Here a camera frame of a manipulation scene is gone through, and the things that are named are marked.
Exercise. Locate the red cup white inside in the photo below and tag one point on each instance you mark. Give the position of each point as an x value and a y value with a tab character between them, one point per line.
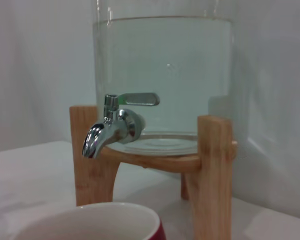
90	225

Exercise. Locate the chrome faucet with lever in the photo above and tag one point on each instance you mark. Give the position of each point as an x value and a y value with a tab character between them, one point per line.
110	127

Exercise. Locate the glass water dispenser jar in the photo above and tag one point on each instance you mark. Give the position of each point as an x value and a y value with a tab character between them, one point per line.
165	62

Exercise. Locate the wooden dispenser stand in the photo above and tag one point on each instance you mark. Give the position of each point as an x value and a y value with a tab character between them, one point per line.
212	175

